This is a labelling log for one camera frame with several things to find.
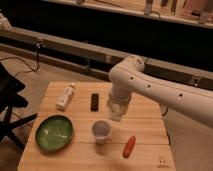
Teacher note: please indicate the white plastic bottle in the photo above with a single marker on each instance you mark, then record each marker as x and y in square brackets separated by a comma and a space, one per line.
[65, 98]

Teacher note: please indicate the black office chair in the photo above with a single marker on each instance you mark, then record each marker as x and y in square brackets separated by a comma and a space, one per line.
[10, 99]

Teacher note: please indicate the black rectangular block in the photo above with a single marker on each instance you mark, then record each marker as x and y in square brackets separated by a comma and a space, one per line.
[94, 102]

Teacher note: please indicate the white sponge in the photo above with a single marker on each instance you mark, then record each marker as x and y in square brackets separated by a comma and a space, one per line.
[115, 115]

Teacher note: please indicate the green plate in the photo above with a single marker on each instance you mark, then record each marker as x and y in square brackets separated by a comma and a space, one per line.
[54, 133]

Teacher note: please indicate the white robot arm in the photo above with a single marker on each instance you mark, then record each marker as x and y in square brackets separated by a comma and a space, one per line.
[128, 77]

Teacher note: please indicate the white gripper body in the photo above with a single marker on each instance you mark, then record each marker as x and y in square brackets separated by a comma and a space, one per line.
[117, 106]

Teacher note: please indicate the orange carrot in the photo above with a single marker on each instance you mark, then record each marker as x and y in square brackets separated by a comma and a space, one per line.
[129, 146]

